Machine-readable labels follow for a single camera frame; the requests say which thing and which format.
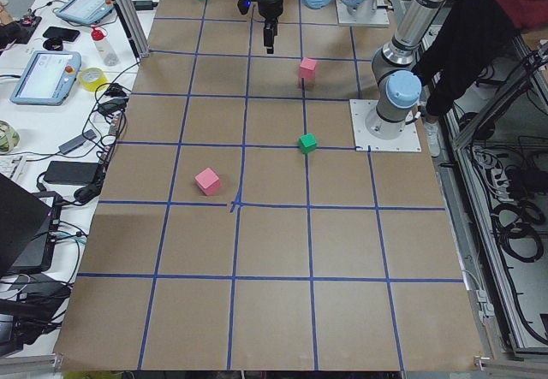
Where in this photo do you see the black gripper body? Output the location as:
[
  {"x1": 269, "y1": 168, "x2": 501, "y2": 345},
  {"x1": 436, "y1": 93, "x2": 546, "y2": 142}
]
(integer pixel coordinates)
[{"x1": 257, "y1": 0, "x2": 283, "y2": 33}]

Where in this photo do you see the pink foam cube centre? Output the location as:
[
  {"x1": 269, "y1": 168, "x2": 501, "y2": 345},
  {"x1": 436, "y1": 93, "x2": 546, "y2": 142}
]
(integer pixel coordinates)
[{"x1": 298, "y1": 57, "x2": 318, "y2": 81}]

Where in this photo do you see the pink foam cube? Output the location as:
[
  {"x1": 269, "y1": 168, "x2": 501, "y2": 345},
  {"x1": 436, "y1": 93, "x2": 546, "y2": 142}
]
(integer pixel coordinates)
[
  {"x1": 298, "y1": 57, "x2": 318, "y2": 81},
  {"x1": 194, "y1": 167, "x2": 222, "y2": 196}
]

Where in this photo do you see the green foam cube near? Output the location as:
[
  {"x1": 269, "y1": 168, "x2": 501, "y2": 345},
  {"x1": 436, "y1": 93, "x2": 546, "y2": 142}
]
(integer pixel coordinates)
[{"x1": 298, "y1": 133, "x2": 318, "y2": 155}]

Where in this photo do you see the pink foam cube left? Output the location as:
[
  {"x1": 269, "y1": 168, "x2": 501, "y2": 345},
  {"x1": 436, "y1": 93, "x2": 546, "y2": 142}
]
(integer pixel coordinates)
[{"x1": 194, "y1": 167, "x2": 222, "y2": 196}]

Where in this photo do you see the white squeeze bottle red cap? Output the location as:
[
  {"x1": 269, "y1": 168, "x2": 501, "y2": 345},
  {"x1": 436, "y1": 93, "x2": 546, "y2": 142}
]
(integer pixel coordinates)
[{"x1": 91, "y1": 27, "x2": 119, "y2": 67}]

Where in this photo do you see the teach pendant far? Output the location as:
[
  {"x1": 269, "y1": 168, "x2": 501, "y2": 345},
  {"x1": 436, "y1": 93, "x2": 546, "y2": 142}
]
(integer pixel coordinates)
[{"x1": 55, "y1": 0, "x2": 114, "y2": 26}]

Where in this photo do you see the teach pendant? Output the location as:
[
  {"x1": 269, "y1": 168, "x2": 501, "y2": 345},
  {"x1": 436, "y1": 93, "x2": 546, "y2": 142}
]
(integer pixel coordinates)
[
  {"x1": 9, "y1": 50, "x2": 81, "y2": 106},
  {"x1": 55, "y1": 0, "x2": 114, "y2": 26}
]

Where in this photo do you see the yellow tape roll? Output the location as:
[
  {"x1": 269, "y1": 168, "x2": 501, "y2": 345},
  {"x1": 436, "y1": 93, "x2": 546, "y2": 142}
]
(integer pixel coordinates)
[{"x1": 78, "y1": 68, "x2": 109, "y2": 92}]

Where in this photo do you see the black smartphone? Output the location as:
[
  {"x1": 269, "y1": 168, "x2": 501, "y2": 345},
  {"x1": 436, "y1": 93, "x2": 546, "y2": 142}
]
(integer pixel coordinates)
[{"x1": 43, "y1": 27, "x2": 80, "y2": 43}]

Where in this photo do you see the person in black trousers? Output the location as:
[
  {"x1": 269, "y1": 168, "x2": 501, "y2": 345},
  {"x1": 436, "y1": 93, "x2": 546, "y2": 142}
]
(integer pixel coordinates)
[{"x1": 412, "y1": 0, "x2": 547, "y2": 157}]

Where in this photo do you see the teach pendant near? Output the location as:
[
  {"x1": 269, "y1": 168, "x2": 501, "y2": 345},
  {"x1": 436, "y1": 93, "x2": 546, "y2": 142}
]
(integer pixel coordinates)
[{"x1": 9, "y1": 50, "x2": 81, "y2": 106}]

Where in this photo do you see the black power adapter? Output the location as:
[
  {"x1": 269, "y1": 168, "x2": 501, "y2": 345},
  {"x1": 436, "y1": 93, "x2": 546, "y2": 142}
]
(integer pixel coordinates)
[{"x1": 44, "y1": 161, "x2": 98, "y2": 185}]

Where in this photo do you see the black laptop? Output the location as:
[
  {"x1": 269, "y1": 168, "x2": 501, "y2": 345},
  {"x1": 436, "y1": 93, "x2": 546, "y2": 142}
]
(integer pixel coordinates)
[{"x1": 1, "y1": 175, "x2": 61, "y2": 276}]

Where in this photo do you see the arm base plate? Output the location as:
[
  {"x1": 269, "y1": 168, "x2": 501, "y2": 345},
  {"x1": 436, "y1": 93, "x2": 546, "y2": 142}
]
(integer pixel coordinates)
[
  {"x1": 336, "y1": 0, "x2": 390, "y2": 28},
  {"x1": 349, "y1": 99, "x2": 422, "y2": 152}
]

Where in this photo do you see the aluminium frame post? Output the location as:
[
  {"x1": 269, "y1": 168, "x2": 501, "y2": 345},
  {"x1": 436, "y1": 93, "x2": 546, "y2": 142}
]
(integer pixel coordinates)
[{"x1": 111, "y1": 0, "x2": 150, "y2": 60}]

